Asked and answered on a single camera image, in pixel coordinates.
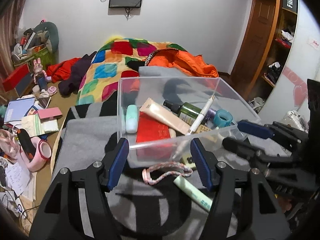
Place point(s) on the mahjong tile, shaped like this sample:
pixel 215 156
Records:
pixel 187 160

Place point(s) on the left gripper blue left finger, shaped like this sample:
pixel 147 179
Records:
pixel 116 161

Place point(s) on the white tape roll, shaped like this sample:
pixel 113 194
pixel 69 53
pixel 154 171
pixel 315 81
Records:
pixel 235 134

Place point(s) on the striped curtain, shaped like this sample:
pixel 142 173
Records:
pixel 11 11

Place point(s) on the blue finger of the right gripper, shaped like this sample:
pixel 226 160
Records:
pixel 254 129
pixel 241 148

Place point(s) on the red foil pouch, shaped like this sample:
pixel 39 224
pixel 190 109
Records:
pixel 149 129

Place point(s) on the white pen gold tip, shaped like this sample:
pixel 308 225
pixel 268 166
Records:
pixel 194 126

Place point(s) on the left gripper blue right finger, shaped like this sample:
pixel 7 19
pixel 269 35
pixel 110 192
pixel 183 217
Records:
pixel 203 161

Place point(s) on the colourful patchwork quilt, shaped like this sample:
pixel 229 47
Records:
pixel 110 64

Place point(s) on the green cardboard box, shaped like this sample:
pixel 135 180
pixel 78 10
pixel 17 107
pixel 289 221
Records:
pixel 47 58

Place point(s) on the mint green case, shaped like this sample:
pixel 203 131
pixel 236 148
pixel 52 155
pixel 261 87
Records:
pixel 131 119

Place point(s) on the clear plastic storage box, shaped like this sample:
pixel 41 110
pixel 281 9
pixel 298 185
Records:
pixel 193 90

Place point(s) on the wooden door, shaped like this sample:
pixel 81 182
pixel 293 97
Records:
pixel 253 45

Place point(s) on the red gift box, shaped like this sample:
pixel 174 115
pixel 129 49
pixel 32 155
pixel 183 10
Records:
pixel 15 77

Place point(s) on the green neck pillow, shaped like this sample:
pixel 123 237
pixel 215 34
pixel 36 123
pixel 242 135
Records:
pixel 48 33

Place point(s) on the pink rabbit figure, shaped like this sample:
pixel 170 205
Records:
pixel 40 76

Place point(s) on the pink flat box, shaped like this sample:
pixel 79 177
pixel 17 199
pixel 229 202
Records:
pixel 49 113

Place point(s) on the pale green tube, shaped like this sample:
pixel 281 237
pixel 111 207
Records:
pixel 195 194

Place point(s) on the green glass spray bottle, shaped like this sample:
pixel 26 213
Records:
pixel 186 111

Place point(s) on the red clothing pile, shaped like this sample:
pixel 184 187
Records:
pixel 61 71

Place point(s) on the orange down jacket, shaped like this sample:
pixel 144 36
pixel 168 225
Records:
pixel 182 60

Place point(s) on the purple lipstick tube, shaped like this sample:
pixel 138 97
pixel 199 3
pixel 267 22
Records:
pixel 210 114

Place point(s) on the teal washi tape roll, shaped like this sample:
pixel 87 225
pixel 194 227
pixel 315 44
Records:
pixel 222 118

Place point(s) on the wooden shelf unit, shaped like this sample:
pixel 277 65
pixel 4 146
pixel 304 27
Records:
pixel 281 43

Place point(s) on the blue notebook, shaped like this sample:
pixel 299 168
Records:
pixel 17 109

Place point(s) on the white wardrobe door hearts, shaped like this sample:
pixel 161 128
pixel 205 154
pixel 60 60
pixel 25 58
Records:
pixel 290 92

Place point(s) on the dark purple garment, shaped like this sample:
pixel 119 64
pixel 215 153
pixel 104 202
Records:
pixel 78 71

